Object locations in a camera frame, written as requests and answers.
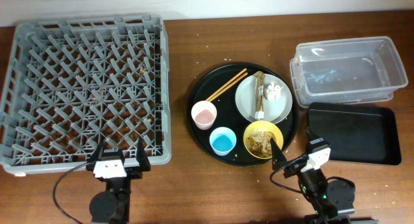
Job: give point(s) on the light blue cup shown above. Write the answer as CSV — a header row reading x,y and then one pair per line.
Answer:
x,y
222,140

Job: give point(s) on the wooden chopstick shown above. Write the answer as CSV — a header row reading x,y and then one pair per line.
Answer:
x,y
226,84
228,87

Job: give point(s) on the black rectangular tray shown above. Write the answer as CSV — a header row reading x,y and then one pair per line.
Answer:
x,y
357,133

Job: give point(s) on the grey dishwasher rack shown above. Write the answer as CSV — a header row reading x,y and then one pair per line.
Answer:
x,y
73,84

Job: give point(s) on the food scraps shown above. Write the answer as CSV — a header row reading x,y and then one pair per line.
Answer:
x,y
258,143

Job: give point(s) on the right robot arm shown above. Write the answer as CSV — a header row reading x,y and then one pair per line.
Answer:
x,y
332,198

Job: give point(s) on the pink cup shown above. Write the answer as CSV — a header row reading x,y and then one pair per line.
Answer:
x,y
203,113

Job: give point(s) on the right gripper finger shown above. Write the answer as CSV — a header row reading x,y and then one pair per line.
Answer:
x,y
311,137
279,161

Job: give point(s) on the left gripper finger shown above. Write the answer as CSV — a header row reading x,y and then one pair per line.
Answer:
x,y
96,155
141,156

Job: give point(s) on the round black tray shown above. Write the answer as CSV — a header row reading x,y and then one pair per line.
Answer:
x,y
227,114

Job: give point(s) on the clear plastic bin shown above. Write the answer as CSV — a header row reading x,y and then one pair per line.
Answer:
x,y
347,71

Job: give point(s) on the brown snack wrapper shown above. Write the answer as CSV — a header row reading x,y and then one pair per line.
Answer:
x,y
259,105

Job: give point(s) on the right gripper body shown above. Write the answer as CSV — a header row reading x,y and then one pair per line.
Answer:
x,y
295,169

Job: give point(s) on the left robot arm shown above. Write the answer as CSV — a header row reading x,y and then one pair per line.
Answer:
x,y
113,204

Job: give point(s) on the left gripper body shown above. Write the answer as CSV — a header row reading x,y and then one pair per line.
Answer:
x,y
132,173

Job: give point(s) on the white tissue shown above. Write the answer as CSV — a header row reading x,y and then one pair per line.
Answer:
x,y
273,91

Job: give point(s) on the grey round plate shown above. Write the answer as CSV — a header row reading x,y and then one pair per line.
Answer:
x,y
275,110

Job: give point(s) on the yellow bowl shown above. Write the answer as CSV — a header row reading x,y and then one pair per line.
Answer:
x,y
264,126

